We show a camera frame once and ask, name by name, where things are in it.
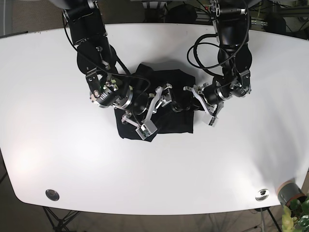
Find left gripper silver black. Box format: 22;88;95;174
183;82;226;127

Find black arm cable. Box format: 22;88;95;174
187;0;251;80
62;9;152;97

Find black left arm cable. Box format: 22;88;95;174
187;0;251;80

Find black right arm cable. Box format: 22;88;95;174
62;9;152;97

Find black folding table legs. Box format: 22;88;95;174
42;206;81;232

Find green potted plant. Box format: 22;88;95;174
281;196;309;232

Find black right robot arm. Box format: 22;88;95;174
52;0;172;140

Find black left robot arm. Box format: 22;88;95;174
184;0;252;126

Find left silver table grommet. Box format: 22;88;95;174
45;189;60;201

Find grey plant pot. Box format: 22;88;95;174
276;180;307;206

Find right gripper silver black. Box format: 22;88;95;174
121;83;183;140

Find right silver table grommet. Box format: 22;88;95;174
255;189;269;202

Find silver table grommet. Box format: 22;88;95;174
45;189;60;201
255;189;269;202

